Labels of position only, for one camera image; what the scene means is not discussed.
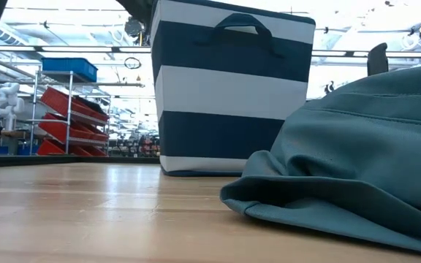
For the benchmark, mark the metal rack with red trays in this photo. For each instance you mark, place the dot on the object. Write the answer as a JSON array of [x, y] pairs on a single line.
[[71, 120]]

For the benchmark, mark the green sweatshirt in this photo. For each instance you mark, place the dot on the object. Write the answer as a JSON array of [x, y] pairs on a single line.
[[360, 146]]

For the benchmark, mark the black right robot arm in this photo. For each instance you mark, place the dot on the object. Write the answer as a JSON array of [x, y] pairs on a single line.
[[377, 60]]

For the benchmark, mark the navy white striped fabric bin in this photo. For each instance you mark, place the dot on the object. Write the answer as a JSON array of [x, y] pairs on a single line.
[[232, 91]]

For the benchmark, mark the wooden workbench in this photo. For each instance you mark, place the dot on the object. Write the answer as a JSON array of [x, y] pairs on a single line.
[[2, 133]]

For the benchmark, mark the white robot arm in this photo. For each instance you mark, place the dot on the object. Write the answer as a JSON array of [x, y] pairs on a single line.
[[7, 104]]

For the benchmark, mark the black aluminium table frame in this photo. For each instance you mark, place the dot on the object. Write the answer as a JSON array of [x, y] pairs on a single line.
[[49, 160]]

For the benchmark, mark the blue plastic crate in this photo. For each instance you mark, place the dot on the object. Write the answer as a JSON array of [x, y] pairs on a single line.
[[68, 67]]

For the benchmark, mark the grey overhead rail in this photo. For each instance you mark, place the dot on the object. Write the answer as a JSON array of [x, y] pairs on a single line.
[[68, 48]]

